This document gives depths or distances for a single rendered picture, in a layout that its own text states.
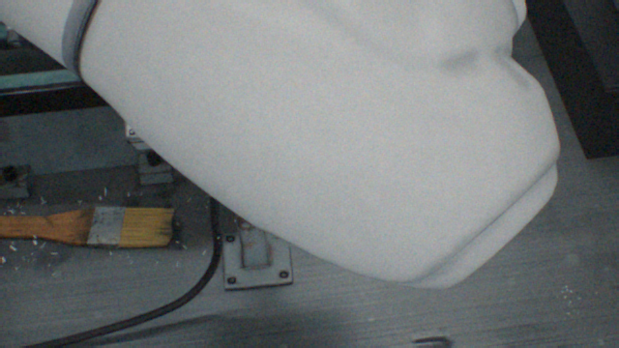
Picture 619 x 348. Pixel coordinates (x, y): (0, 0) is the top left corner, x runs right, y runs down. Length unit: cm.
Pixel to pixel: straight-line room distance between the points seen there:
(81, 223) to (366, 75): 77
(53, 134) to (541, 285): 54
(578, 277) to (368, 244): 68
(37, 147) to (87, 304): 20
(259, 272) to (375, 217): 66
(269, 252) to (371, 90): 68
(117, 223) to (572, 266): 47
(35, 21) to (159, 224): 69
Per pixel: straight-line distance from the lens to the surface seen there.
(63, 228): 105
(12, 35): 59
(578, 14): 110
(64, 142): 108
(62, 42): 36
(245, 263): 98
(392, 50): 31
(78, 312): 99
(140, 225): 103
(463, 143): 31
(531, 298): 97
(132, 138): 78
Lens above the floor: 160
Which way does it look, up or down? 49 degrees down
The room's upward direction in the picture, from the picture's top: 5 degrees counter-clockwise
